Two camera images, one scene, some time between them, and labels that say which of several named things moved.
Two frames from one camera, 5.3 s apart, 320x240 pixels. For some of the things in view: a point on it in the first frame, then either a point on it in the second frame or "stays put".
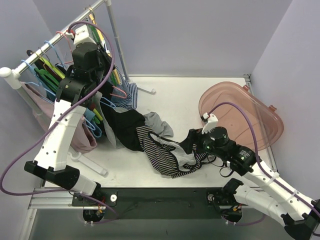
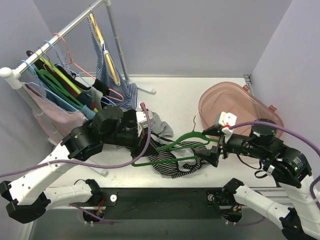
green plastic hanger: (95, 34) to (162, 148)
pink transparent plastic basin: (268, 126) stays put
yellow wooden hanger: (116, 73) stays put
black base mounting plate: (157, 203) stays put
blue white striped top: (125, 95) stays put
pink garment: (84, 141) stays put
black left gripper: (100, 59) to (137, 144)
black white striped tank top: (168, 156) stays put
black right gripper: (197, 136) to (221, 144)
